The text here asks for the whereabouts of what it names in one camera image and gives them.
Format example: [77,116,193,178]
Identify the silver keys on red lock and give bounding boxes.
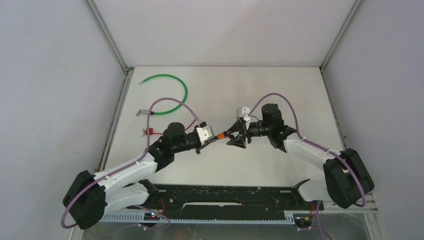
[140,128,146,138]

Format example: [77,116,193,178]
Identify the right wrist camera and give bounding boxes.
[236,106,251,130]

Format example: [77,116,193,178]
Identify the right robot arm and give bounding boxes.
[217,103,375,209]

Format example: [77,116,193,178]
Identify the red cable lock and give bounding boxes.
[141,119,196,137]

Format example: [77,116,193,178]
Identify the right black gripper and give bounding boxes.
[226,119,272,149]

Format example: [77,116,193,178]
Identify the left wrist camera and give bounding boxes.
[195,125,215,145]

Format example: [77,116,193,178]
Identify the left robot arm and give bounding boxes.
[62,122,218,230]

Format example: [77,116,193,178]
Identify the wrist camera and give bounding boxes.
[195,125,215,145]
[236,106,251,130]

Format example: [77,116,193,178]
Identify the green cable lock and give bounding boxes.
[135,74,189,117]

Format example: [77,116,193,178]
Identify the grey cable duct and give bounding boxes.
[99,211,295,225]

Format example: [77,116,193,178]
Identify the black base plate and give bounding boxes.
[142,184,323,220]

